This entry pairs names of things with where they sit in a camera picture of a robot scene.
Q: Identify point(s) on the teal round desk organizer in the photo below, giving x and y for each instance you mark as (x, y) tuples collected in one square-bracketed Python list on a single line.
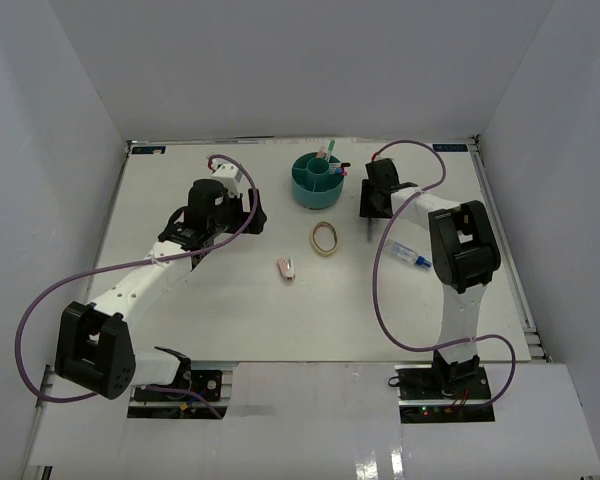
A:
[(314, 186)]

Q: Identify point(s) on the masking tape roll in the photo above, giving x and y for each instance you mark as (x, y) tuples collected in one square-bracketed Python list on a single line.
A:
[(324, 239)]

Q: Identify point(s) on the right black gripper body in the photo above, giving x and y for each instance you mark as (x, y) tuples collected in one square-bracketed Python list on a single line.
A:
[(368, 205)]

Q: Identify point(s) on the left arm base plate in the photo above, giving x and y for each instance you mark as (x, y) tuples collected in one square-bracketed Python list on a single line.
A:
[(199, 395)]

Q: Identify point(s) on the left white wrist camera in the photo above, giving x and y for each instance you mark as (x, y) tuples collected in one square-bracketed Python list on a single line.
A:
[(229, 176)]

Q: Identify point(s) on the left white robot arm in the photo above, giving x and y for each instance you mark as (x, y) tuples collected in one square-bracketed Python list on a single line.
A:
[(95, 345)]

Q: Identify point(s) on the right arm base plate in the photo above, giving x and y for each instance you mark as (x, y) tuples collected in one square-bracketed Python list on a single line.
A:
[(422, 400)]

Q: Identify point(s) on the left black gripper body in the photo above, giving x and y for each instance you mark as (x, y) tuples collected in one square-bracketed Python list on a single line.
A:
[(231, 217)]

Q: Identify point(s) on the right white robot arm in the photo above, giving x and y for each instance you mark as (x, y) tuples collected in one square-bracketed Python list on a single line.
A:
[(465, 256)]

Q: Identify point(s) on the green capped white marker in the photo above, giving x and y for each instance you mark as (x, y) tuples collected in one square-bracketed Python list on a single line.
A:
[(330, 149)]

